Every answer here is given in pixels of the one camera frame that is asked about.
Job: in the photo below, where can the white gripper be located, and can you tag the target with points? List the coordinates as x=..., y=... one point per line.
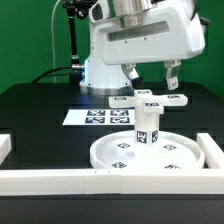
x=148, y=32

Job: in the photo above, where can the white cross-shaped table base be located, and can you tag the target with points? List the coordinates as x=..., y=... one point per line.
x=147, y=102

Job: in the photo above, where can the white round table top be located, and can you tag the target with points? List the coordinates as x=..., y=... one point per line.
x=170, y=151

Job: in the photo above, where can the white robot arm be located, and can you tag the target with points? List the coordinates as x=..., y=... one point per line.
x=100, y=78

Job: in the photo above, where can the white marker sheet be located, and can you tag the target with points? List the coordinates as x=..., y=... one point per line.
x=89, y=117

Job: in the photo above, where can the white U-shaped fence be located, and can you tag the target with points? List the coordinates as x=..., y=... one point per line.
x=209, y=180

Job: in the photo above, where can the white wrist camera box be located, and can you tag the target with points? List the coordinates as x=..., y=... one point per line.
x=101, y=11

